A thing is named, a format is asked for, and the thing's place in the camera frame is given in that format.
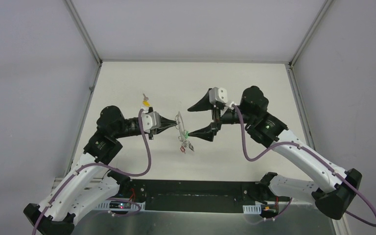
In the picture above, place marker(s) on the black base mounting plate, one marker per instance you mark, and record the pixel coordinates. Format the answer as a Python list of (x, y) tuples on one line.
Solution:
[(196, 196)]

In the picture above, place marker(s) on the perforated metal ring plate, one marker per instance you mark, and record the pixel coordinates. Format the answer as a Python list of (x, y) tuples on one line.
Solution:
[(180, 127)]

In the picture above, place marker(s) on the key with black tag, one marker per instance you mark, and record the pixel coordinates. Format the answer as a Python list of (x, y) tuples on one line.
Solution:
[(190, 146)]

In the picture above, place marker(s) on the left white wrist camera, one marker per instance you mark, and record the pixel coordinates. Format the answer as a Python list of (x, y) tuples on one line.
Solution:
[(144, 122)]

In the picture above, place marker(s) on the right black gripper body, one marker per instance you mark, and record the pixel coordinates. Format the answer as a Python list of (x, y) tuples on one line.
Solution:
[(222, 119)]

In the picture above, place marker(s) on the white slotted cable duct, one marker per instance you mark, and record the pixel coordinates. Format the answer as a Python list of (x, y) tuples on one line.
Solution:
[(120, 205)]

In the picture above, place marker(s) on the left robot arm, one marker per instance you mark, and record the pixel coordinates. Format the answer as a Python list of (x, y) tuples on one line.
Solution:
[(92, 180)]

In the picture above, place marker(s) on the key with yellow tag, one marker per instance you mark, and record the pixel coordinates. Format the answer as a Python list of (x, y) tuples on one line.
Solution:
[(146, 101)]

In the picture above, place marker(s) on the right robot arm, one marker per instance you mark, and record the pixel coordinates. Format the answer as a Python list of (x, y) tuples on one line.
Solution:
[(330, 188)]

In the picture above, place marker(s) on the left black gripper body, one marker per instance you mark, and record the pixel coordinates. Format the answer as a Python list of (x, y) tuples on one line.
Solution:
[(152, 133)]

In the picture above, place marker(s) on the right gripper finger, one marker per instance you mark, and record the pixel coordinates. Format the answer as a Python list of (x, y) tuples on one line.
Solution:
[(207, 133), (202, 105)]

